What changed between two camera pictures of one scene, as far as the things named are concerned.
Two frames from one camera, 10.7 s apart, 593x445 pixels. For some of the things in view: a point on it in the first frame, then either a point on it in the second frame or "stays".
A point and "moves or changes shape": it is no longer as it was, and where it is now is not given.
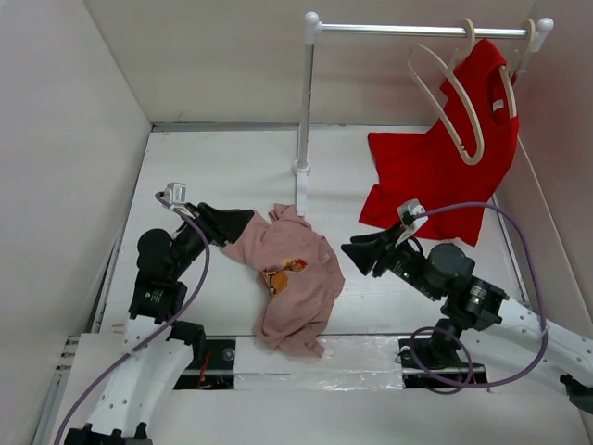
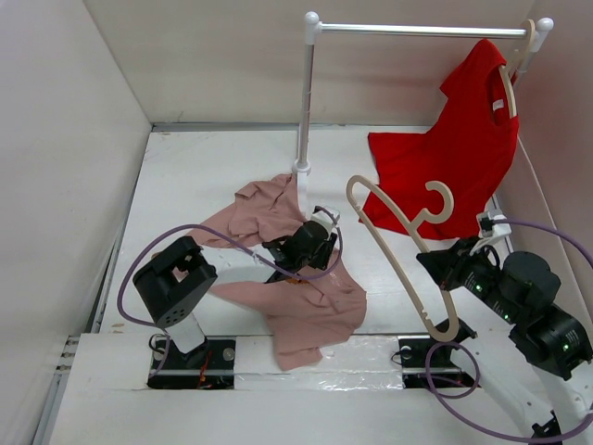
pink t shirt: [303, 276] moves or changes shape
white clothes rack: [536, 32] stays
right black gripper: [364, 249] -> [445, 265]
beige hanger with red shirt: [508, 70] stays
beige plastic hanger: [451, 64] -> [415, 222]
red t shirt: [464, 159] stays
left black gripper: [231, 221] -> [319, 261]
